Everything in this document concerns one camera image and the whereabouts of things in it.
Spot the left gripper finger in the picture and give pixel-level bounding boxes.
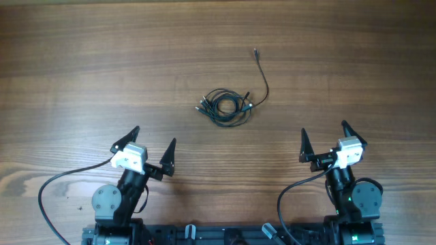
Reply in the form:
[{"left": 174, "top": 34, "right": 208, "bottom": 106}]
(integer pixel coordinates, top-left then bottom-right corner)
[
  {"left": 110, "top": 126, "right": 140, "bottom": 153},
  {"left": 159, "top": 138, "right": 176, "bottom": 176}
]

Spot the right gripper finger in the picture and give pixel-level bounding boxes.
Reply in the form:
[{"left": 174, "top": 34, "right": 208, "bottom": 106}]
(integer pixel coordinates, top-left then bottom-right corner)
[
  {"left": 299, "top": 128, "right": 315, "bottom": 163},
  {"left": 341, "top": 120, "right": 367, "bottom": 147}
]

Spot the black USB cable long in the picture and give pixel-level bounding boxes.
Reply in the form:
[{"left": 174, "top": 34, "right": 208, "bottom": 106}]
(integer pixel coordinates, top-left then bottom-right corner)
[{"left": 241, "top": 48, "right": 270, "bottom": 112}]

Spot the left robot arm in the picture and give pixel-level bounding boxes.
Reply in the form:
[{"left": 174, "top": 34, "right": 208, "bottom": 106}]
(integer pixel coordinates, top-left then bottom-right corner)
[{"left": 81, "top": 126, "right": 176, "bottom": 245}]

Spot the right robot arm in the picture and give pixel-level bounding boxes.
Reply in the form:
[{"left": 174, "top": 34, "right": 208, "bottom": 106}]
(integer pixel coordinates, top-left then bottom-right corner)
[{"left": 299, "top": 120, "right": 386, "bottom": 245}]

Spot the right camera black cable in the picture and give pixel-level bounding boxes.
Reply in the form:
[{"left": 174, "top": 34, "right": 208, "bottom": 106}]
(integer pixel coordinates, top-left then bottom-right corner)
[{"left": 277, "top": 162, "right": 337, "bottom": 245}]

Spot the camera black cable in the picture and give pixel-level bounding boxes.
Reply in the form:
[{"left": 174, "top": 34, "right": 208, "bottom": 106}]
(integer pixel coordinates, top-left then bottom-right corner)
[
  {"left": 37, "top": 157, "right": 115, "bottom": 245},
  {"left": 277, "top": 162, "right": 337, "bottom": 245}
]

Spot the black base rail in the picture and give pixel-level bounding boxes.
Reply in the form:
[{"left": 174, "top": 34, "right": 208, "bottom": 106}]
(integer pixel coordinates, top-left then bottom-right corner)
[{"left": 81, "top": 222, "right": 386, "bottom": 245}]

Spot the left camera black cable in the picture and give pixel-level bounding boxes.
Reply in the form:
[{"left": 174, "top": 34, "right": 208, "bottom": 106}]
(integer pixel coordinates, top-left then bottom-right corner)
[{"left": 37, "top": 157, "right": 115, "bottom": 245}]

